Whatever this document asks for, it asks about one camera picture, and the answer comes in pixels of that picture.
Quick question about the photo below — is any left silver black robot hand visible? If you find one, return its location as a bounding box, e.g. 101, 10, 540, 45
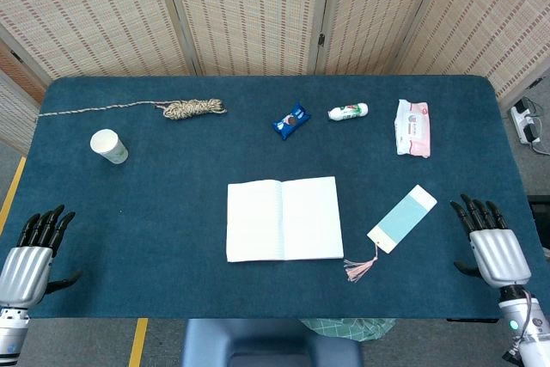
0, 204, 83, 309

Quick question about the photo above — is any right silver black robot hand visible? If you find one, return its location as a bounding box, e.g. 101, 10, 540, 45
449, 193, 532, 289

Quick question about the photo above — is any teal bookmark with pink tassel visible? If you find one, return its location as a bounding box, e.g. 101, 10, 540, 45
343, 184, 438, 284

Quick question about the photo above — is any white notebook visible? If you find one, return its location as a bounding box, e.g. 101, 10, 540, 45
225, 175, 345, 263

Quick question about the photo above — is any black box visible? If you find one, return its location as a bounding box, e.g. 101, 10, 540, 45
527, 194, 550, 250

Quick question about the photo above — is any white power strip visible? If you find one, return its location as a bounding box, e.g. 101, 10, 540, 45
510, 98, 543, 144

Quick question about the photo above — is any white paper cup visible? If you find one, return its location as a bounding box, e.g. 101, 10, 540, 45
89, 128, 129, 165

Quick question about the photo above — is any pink white wet wipes pack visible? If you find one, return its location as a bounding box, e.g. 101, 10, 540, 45
394, 98, 431, 159

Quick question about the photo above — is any dark blue table cloth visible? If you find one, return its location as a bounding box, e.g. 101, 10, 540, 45
0, 75, 538, 321

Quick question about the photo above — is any woven folding screen panel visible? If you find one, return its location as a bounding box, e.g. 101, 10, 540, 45
315, 0, 448, 76
0, 25, 51, 156
0, 0, 203, 84
394, 0, 550, 106
158, 0, 336, 76

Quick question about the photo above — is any green checked cloth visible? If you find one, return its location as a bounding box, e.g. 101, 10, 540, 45
299, 317, 397, 343

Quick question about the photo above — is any small white plastic bottle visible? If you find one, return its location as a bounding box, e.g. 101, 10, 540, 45
327, 101, 370, 122

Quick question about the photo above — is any blue chair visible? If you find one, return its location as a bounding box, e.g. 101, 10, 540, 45
180, 318, 364, 367

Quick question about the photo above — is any blue cookie packet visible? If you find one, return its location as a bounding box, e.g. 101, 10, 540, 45
271, 102, 312, 142

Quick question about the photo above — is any beige braided rope bundle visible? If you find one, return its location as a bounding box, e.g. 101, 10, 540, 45
37, 97, 228, 121

